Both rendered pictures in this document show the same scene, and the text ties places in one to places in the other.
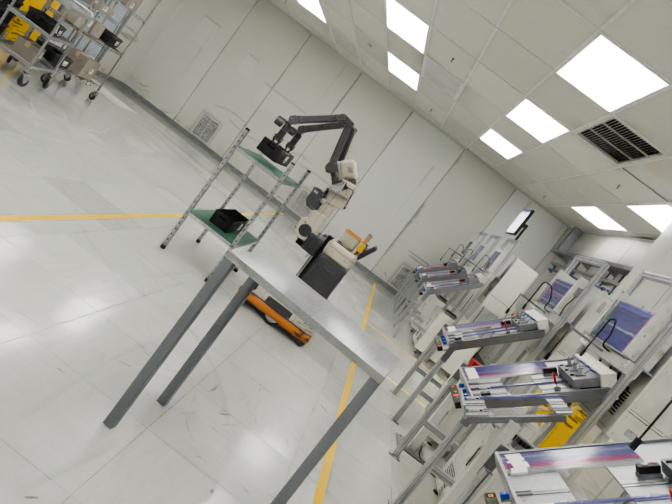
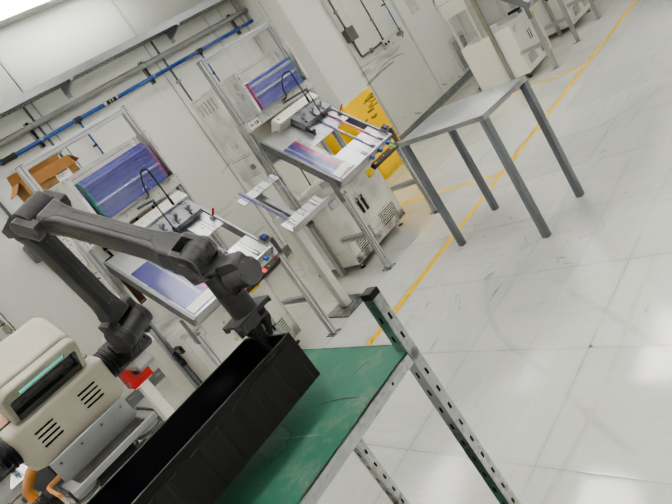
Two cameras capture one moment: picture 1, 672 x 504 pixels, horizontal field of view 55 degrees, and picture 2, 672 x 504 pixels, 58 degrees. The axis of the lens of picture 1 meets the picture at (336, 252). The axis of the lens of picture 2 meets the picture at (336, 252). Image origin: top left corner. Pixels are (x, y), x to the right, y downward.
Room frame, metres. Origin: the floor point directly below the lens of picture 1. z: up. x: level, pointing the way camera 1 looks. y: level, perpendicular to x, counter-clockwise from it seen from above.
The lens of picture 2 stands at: (5.43, 1.92, 1.54)
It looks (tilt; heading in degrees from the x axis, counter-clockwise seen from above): 17 degrees down; 230
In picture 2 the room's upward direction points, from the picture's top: 34 degrees counter-clockwise
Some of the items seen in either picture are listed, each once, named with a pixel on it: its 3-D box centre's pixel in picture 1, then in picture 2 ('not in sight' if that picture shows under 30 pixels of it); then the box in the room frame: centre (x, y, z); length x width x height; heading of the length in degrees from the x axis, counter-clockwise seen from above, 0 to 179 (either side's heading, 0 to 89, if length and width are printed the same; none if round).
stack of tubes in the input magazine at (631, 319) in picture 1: (630, 330); (122, 181); (3.63, -1.57, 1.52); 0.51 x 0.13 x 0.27; 178
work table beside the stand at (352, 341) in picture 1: (257, 389); (489, 167); (2.40, -0.08, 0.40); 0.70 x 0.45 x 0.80; 79
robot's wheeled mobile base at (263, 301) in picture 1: (285, 301); not in sight; (5.10, 0.08, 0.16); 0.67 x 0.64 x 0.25; 88
